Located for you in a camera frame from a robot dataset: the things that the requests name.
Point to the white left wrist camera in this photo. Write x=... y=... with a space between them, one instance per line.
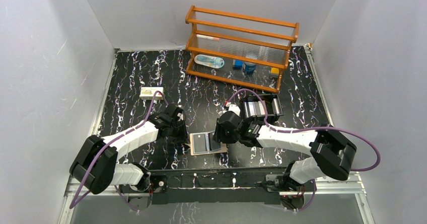
x=181 y=116

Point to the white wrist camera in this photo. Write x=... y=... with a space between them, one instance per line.
x=181 y=116
x=233 y=108

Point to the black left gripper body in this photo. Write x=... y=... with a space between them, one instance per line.
x=180 y=129

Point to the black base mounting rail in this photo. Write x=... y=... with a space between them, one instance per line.
x=270 y=185

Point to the blue white round jar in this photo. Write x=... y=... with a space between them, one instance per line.
x=249 y=68

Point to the blue small box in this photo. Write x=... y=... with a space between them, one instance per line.
x=237 y=64

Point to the white pink marker pen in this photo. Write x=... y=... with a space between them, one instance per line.
x=207 y=37

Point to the stack of cards in box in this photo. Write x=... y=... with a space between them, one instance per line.
x=255 y=108

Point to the beige card holder wallet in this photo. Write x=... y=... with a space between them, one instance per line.
x=209 y=136

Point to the black card box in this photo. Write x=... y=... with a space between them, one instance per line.
x=271 y=118

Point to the small white cardboard box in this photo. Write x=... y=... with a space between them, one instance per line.
x=147 y=93

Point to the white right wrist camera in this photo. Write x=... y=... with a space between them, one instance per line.
x=233 y=108

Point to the aluminium frame rail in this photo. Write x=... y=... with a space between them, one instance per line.
x=234 y=181

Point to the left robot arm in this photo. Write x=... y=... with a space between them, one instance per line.
x=96 y=166

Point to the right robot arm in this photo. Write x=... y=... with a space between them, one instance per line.
x=330 y=153

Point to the yellow small object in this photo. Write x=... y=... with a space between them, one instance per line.
x=274 y=73

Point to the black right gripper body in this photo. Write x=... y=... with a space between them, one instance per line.
x=223 y=136

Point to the orange wooden shelf rack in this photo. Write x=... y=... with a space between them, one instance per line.
x=265 y=42

